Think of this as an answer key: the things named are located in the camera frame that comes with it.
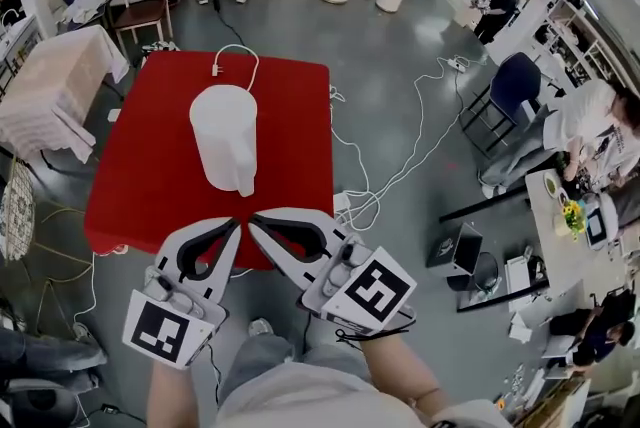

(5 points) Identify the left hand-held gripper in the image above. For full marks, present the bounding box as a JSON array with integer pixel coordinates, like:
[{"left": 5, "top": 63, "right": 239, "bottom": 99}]
[{"left": 121, "top": 216, "right": 245, "bottom": 371}]

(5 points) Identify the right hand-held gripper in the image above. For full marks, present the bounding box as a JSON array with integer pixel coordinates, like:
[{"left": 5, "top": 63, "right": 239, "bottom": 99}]
[{"left": 248, "top": 207, "right": 419, "bottom": 338}]

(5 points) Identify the white electric kettle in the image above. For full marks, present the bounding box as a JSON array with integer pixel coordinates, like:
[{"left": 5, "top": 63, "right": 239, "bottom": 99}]
[{"left": 189, "top": 84, "right": 259, "bottom": 199}]

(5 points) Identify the person's left forearm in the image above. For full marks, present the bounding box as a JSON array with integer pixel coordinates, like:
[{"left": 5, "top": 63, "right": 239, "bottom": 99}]
[{"left": 145, "top": 357, "right": 202, "bottom": 428}]

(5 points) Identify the person's right forearm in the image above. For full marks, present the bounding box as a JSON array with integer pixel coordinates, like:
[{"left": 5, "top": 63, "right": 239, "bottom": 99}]
[{"left": 358, "top": 331, "right": 454, "bottom": 419}]

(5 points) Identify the person's grey shoe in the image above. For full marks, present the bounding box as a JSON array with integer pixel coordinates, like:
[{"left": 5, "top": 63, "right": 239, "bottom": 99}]
[{"left": 248, "top": 317, "right": 275, "bottom": 339}]

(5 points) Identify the red cloth covered table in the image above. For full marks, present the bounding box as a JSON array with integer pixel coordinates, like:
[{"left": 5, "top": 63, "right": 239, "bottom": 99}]
[{"left": 83, "top": 50, "right": 336, "bottom": 273}]

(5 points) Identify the person's grey jeans leg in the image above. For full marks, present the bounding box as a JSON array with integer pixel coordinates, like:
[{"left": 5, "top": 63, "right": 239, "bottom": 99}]
[{"left": 215, "top": 332, "right": 312, "bottom": 405}]

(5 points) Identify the person's beige shirt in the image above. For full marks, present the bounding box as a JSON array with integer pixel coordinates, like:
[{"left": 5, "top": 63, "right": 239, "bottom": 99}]
[{"left": 212, "top": 359, "right": 511, "bottom": 428}]

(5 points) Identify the black box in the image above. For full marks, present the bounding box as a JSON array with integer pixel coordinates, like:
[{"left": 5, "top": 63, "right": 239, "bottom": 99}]
[{"left": 426, "top": 221, "right": 484, "bottom": 276}]

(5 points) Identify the wicker lattice chair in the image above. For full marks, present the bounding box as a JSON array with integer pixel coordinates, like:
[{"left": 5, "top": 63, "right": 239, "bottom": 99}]
[{"left": 0, "top": 158, "right": 37, "bottom": 263}]

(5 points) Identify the white cloth covered table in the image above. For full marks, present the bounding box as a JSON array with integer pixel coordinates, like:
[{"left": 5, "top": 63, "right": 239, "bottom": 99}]
[{"left": 0, "top": 24, "right": 131, "bottom": 163}]

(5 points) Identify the light dining table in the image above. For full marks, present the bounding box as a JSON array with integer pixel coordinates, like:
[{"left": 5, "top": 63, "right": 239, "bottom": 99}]
[{"left": 523, "top": 168, "right": 631, "bottom": 297}]

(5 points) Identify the dark blue chair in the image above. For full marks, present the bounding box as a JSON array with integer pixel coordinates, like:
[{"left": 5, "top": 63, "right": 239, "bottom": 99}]
[{"left": 458, "top": 51, "right": 544, "bottom": 158}]

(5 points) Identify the yellow flower bouquet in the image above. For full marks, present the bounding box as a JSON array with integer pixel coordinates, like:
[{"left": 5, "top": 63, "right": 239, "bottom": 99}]
[{"left": 560, "top": 199, "right": 587, "bottom": 237}]

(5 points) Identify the white shelf unit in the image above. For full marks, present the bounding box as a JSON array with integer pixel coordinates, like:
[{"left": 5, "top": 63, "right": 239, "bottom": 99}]
[{"left": 533, "top": 0, "right": 636, "bottom": 90}]

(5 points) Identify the white floor cable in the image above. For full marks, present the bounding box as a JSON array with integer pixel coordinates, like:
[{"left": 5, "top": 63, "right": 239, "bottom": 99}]
[{"left": 328, "top": 54, "right": 489, "bottom": 232}]

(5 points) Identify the white kettle power cable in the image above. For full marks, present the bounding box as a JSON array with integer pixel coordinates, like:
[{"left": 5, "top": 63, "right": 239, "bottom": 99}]
[{"left": 212, "top": 44, "right": 260, "bottom": 93}]

